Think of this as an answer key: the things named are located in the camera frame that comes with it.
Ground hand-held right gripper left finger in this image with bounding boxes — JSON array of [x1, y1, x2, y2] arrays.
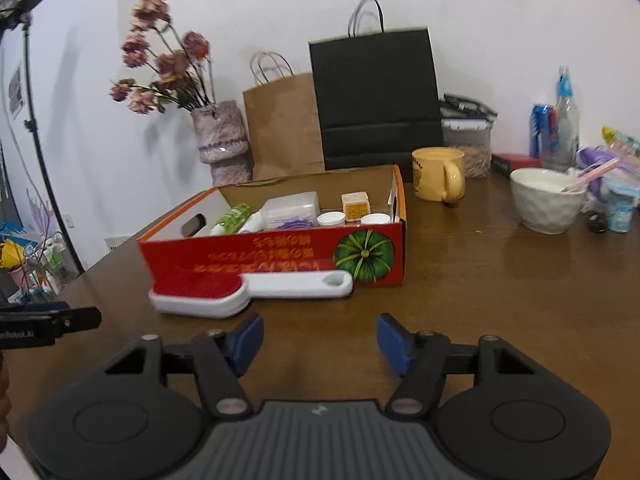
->
[[102, 312, 264, 420]]

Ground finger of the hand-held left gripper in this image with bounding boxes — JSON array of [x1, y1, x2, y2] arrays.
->
[[0, 301, 102, 336]]

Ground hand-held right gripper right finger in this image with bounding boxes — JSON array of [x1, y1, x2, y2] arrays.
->
[[376, 312, 538, 420]]

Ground red and white lint brush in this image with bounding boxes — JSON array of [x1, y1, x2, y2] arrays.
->
[[148, 270, 355, 320]]

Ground red cardboard box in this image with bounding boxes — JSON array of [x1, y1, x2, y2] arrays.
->
[[136, 163, 407, 288]]

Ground translucent plastic container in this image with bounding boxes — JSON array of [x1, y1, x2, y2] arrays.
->
[[260, 191, 321, 233]]

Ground white plastic bottle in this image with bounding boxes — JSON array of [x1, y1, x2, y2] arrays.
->
[[237, 210, 266, 234]]

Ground green plastic item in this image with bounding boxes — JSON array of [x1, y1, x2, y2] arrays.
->
[[210, 203, 252, 236]]

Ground small yellow cube box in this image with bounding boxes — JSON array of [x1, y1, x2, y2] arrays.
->
[[341, 191, 371, 224]]

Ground grey cabinet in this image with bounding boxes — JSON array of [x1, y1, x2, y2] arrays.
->
[[0, 145, 15, 306]]

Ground yellow mug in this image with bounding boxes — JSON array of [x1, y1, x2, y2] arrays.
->
[[411, 147, 466, 204]]

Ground white bowl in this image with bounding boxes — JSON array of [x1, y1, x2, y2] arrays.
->
[[510, 168, 587, 235]]

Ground clear container with black lid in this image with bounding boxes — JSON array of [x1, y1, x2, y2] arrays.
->
[[440, 92, 498, 180]]

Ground pink knitted vase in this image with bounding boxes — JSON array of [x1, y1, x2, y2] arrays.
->
[[191, 100, 253, 186]]

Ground flat red box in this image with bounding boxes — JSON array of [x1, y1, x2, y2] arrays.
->
[[491, 153, 543, 177]]

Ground brown paper bag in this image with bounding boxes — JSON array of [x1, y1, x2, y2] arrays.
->
[[242, 51, 326, 181]]

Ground black paper bag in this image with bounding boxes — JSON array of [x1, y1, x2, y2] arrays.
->
[[308, 0, 445, 172]]

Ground blue drink can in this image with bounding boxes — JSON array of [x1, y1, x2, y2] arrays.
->
[[530, 104, 558, 158]]

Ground blue and white yogurt cup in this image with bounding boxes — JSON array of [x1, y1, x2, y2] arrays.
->
[[602, 180, 638, 233]]

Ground pink spoon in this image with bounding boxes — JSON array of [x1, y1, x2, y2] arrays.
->
[[560, 157, 621, 193]]

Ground purple plastic bag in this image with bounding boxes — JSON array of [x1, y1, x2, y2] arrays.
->
[[575, 146, 640, 198]]

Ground dried pink flowers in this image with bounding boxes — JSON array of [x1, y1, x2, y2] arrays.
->
[[109, 0, 218, 116]]

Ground clear bottle with blue label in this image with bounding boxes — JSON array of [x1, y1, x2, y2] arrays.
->
[[554, 66, 581, 171]]

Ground colourful snack packet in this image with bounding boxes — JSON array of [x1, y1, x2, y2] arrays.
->
[[601, 126, 640, 161]]

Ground wire rack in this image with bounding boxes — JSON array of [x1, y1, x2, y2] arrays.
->
[[22, 232, 68, 296]]

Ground purple flower wall decal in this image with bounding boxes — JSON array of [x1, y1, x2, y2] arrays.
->
[[27, 187, 56, 226]]

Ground wall sticker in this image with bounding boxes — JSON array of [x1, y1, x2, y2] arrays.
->
[[7, 65, 26, 121]]

